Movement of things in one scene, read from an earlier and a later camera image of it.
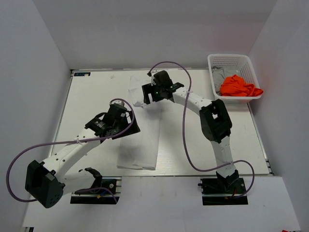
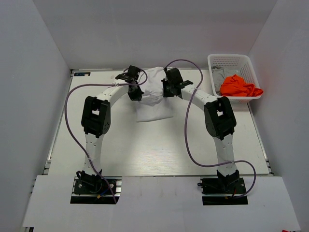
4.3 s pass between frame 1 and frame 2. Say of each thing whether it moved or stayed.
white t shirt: moved
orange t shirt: stayed
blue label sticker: stayed
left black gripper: moved
